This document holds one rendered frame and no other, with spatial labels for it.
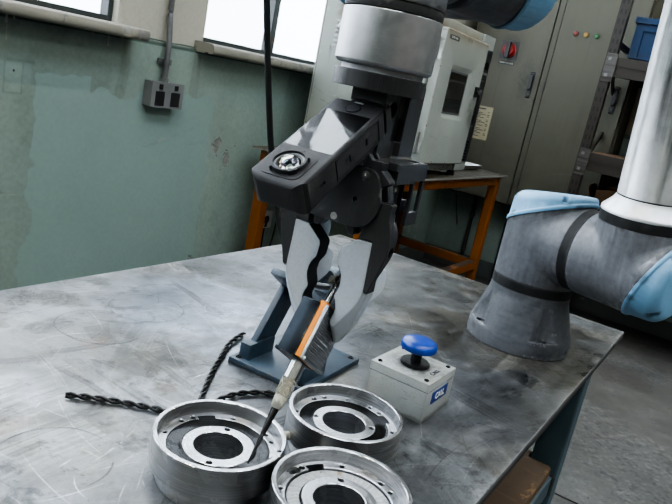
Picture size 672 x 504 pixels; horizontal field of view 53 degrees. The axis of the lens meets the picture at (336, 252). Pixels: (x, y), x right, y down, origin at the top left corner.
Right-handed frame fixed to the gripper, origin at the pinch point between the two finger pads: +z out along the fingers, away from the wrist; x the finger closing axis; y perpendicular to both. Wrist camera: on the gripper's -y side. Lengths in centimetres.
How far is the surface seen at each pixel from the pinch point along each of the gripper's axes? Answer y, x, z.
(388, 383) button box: 16.8, -0.9, 10.5
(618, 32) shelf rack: 341, 41, -69
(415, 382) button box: 16.7, -3.8, 9.2
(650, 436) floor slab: 240, -31, 93
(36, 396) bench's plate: -8.3, 22.1, 13.4
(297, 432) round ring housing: 0.6, 0.1, 10.4
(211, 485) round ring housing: -10.3, 0.4, 10.5
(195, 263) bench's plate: 35, 42, 13
